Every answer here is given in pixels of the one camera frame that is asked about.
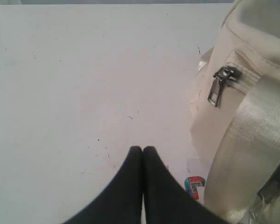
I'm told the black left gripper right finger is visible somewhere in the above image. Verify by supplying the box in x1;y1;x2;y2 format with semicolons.
143;146;215;224

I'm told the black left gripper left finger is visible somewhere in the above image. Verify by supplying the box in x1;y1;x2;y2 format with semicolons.
65;146;143;224

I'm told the beige fabric duffel bag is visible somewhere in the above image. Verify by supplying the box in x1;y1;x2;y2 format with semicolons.
190;0;280;224

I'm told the colourful QR code sticker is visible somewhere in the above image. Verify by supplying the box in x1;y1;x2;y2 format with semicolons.
184;176;206;200

